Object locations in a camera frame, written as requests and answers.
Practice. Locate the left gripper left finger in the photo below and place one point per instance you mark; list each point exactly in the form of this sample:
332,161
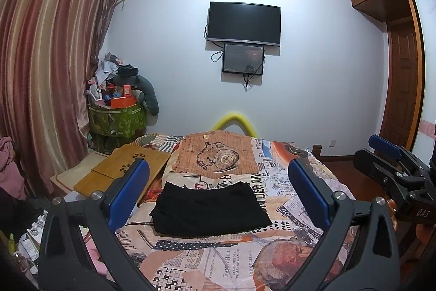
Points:
64,262

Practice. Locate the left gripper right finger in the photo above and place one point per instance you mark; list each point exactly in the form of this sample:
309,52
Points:
373,262

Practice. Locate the black small garment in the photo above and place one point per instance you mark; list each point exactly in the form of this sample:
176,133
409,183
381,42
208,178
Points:
188,213

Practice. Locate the wooden door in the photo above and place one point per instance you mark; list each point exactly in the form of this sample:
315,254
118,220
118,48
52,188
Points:
402,82

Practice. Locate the pink cloth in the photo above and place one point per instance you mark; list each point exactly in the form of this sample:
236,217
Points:
11,180

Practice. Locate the green storage bin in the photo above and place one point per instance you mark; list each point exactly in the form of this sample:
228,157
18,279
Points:
111,128

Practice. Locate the newspaper print bed sheet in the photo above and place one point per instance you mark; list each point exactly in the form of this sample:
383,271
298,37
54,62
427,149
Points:
261,259

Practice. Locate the orange box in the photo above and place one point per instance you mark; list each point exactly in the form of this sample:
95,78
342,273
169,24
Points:
122,97

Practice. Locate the yellow foam tube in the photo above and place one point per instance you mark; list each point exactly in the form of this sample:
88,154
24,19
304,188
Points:
236,119

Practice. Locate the striped pink curtain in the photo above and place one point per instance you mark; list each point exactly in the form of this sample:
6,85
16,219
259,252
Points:
49,52

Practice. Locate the wooden bed post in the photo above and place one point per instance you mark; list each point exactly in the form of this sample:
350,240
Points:
316,151

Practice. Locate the small wall monitor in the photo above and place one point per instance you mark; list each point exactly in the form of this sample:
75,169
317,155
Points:
243,59

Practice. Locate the wall mounted television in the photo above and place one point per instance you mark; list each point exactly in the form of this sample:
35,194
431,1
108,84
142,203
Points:
244,23

